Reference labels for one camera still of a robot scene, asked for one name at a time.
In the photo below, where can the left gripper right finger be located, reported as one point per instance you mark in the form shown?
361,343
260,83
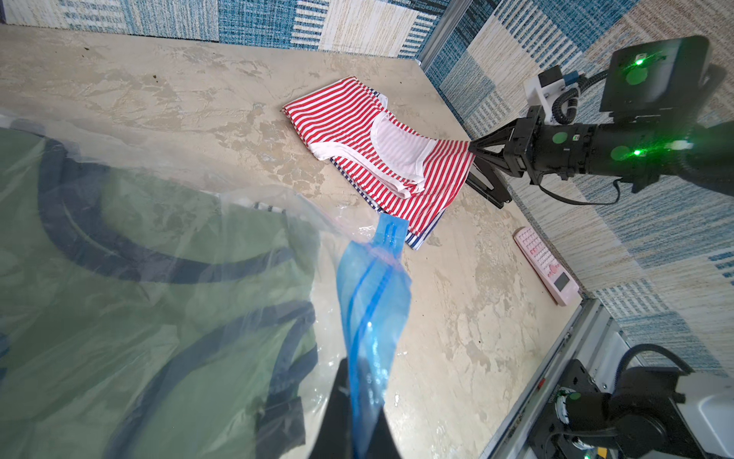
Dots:
382,444

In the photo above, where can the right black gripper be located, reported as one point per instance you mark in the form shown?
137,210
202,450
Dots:
527,146

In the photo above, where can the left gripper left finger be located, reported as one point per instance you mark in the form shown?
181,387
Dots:
334,440

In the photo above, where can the red white striped tank top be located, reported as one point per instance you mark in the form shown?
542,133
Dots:
411,176

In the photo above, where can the navy white striped tank top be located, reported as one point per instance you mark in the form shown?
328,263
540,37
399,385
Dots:
413,240

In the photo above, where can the clear vacuum bag blue zipper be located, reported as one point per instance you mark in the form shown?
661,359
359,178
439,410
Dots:
361,293

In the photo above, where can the green garment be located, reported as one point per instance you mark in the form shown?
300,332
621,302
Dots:
144,319

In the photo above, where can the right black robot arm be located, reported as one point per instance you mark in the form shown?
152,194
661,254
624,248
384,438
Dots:
635,121

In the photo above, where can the black stapler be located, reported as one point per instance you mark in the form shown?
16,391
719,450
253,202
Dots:
485,179

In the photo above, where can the pink calculator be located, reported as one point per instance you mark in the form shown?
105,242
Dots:
554,275

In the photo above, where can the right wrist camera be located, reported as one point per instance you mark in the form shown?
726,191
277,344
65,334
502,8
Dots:
545,88

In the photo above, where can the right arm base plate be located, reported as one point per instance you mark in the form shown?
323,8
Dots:
575,420

